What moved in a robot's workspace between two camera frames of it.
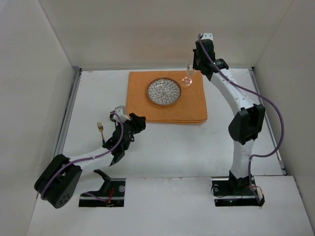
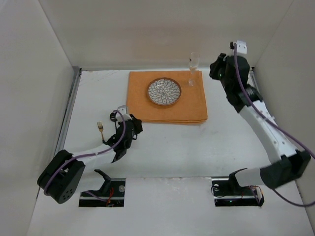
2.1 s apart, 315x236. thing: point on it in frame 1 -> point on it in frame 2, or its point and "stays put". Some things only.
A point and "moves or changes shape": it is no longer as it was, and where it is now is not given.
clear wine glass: x=191 y=72 moves or changes shape
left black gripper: x=114 y=137 stays put
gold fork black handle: x=101 y=128 stays put
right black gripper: x=197 y=65 -> x=217 y=68
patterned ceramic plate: x=164 y=91 stays put
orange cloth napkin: x=190 y=108 stays put
